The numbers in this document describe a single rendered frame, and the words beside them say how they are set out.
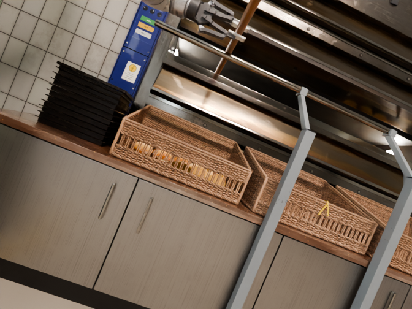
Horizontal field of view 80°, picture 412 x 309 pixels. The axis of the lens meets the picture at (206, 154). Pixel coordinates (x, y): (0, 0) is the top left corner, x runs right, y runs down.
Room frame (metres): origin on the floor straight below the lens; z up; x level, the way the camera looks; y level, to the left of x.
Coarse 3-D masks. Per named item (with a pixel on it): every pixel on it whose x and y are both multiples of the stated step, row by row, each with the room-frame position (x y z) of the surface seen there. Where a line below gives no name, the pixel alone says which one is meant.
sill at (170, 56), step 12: (180, 60) 1.43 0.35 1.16; (204, 72) 1.45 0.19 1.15; (228, 84) 1.46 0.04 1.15; (252, 96) 1.48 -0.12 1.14; (264, 96) 1.49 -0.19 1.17; (288, 108) 1.50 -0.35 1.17; (312, 120) 1.52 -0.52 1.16; (336, 132) 1.54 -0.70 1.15; (360, 144) 1.56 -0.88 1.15; (384, 156) 1.58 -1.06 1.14
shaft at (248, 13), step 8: (256, 0) 0.70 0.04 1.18; (248, 8) 0.75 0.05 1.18; (256, 8) 0.74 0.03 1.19; (248, 16) 0.78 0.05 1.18; (240, 24) 0.85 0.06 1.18; (240, 32) 0.90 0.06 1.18; (232, 40) 0.99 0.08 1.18; (232, 48) 1.06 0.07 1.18; (224, 64) 1.29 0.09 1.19; (216, 72) 1.45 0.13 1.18
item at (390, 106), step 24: (192, 24) 1.41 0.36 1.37; (240, 48) 1.45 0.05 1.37; (264, 48) 1.38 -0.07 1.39; (288, 48) 1.34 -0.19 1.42; (288, 72) 1.50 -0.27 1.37; (312, 72) 1.42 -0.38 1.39; (336, 72) 1.37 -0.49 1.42; (336, 96) 1.55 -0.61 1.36; (360, 96) 1.46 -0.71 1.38; (384, 96) 1.40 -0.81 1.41; (384, 120) 1.59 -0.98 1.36; (408, 120) 1.50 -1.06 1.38
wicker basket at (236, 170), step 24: (144, 120) 1.36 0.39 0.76; (168, 120) 1.39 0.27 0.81; (120, 144) 1.02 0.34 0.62; (168, 144) 0.95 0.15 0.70; (192, 144) 1.40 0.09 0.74; (216, 144) 1.43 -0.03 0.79; (144, 168) 0.95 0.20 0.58; (168, 168) 0.96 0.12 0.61; (192, 168) 0.97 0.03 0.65; (216, 168) 0.98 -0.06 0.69; (240, 168) 0.99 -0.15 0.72; (216, 192) 0.99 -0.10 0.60; (240, 192) 1.00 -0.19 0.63
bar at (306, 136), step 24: (216, 48) 1.07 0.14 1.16; (264, 72) 1.10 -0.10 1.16; (312, 96) 1.13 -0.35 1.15; (360, 120) 1.16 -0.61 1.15; (288, 168) 0.91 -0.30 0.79; (408, 168) 1.01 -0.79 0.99; (288, 192) 0.90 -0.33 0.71; (408, 192) 0.95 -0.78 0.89; (408, 216) 0.95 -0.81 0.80; (264, 240) 0.90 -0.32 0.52; (384, 240) 0.96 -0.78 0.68; (384, 264) 0.95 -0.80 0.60; (240, 288) 0.89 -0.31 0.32; (360, 288) 0.97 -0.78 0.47
